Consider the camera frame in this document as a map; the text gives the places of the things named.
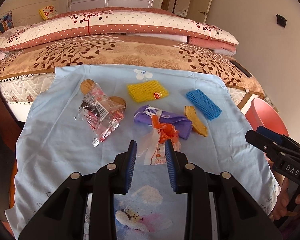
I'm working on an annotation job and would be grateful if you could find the black wall device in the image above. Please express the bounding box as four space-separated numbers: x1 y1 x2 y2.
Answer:
276 14 288 27

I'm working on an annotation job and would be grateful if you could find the brown wooden nightstand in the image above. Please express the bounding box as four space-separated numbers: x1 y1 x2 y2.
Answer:
0 79 28 160

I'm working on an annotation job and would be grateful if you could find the pink plastic bin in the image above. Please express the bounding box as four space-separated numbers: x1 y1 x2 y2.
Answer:
244 97 289 140

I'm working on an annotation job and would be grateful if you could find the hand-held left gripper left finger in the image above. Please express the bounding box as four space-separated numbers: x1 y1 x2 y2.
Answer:
19 140 138 240

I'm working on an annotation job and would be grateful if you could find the orange peel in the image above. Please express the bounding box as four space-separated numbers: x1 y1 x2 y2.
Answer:
184 105 208 138

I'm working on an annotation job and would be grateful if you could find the folded polka dot quilt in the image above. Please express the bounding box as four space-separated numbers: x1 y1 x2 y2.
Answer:
0 6 239 55

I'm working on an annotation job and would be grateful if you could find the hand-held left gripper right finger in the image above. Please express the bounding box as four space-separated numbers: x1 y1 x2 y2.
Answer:
164 139 283 240

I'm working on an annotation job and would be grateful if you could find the round brown cookie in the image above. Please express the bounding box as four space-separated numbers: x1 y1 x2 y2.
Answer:
107 96 127 108
80 79 95 95

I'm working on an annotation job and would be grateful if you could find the blue foam net sleeve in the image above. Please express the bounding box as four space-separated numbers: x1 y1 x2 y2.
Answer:
186 89 222 120

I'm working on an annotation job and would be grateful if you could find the person's right hand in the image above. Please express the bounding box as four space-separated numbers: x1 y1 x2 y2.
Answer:
272 176 300 222

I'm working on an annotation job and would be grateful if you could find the brown leaf print blanket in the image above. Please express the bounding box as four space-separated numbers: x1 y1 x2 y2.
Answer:
0 34 265 100

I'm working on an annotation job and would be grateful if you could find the light blue floral cloth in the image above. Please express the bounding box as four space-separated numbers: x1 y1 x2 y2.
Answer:
5 64 282 240

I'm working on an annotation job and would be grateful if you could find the orange white plastic bag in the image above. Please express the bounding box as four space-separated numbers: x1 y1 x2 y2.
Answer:
136 115 182 166

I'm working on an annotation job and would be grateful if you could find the yellow floral pillow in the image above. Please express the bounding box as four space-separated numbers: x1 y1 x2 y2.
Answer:
39 5 59 20

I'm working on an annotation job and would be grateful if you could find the beige wall socket strip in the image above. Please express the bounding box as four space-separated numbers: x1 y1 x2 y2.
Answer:
265 97 278 112

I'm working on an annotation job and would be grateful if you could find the yellow foam net sleeve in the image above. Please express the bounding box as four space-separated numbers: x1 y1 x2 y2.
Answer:
127 80 169 103

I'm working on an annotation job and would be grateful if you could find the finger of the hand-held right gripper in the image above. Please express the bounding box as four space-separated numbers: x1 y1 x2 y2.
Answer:
245 129 274 153
256 126 285 142

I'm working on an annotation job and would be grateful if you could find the purple cloth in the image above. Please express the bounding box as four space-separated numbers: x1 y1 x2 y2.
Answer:
134 104 193 140

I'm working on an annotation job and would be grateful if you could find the clear red snack wrapper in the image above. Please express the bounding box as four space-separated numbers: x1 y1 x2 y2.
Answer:
77 85 125 148

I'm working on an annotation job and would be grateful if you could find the colourful patterned pillow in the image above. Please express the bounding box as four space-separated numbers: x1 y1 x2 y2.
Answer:
0 10 14 60

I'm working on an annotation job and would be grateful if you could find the black smartphone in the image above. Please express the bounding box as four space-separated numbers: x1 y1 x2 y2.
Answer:
230 60 253 78

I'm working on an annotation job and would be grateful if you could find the cream headboard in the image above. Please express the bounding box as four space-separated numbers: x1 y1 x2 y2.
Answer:
0 0 68 28

